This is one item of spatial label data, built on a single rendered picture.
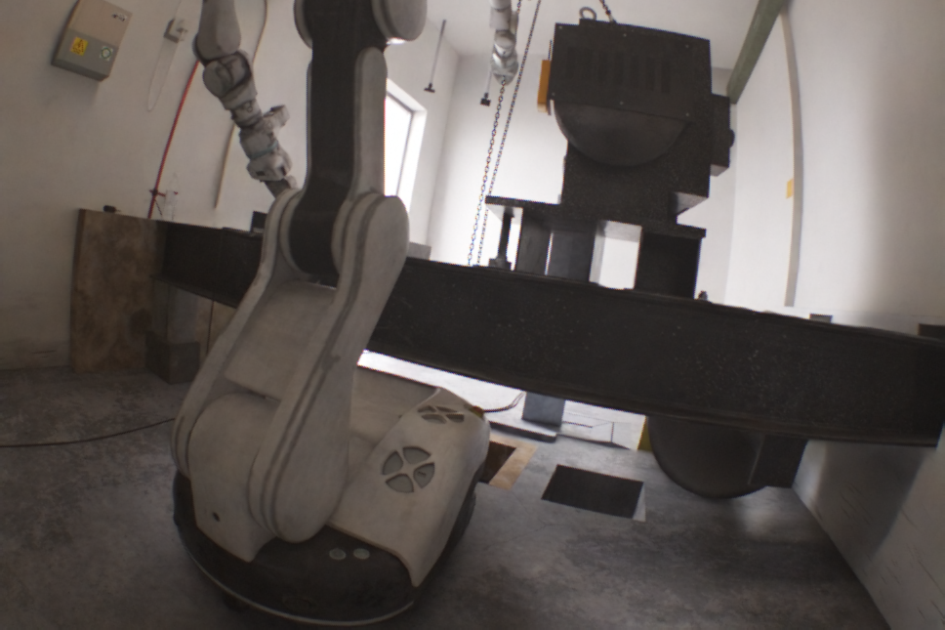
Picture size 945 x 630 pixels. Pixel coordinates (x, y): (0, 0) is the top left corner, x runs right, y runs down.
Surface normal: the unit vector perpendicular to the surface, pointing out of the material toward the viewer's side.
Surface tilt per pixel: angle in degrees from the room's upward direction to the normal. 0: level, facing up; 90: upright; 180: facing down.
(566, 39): 90
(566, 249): 90
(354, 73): 111
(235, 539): 90
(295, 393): 55
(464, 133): 90
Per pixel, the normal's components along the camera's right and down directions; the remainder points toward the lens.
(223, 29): 0.94, 0.04
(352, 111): -0.33, 0.32
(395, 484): -0.06, -0.80
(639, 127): -0.20, -0.02
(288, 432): -0.11, -0.58
